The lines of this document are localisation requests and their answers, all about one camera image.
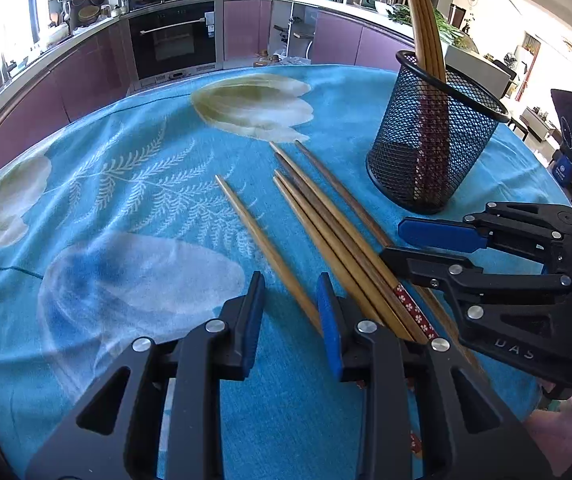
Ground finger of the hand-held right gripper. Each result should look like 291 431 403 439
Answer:
380 246 572 387
398 201 572 273

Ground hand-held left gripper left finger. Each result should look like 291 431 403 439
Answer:
26 271 267 480

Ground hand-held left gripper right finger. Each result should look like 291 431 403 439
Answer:
316 272 554 480

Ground light wooden chopstick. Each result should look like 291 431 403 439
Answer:
397 0 432 201
412 0 448 201
269 141 441 346
215 174 323 337
405 0 439 201
272 170 386 325

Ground black mesh utensil holder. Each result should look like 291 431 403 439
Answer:
366 50 511 215

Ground person's right hand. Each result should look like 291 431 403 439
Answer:
525 376 572 479

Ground low coffee table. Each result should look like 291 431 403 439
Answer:
508 106 562 143

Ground black chair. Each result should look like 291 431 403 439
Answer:
493 57 521 86

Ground white box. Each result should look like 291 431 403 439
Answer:
443 42 513 100

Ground blue floral tablecloth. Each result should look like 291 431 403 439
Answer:
0 64 572 480

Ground green leafy vegetables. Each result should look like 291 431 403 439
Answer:
386 4 472 50

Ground purple kitchen cabinets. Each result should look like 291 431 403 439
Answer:
0 0 417 186

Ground black built-in oven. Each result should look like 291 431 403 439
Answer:
127 2 219 82

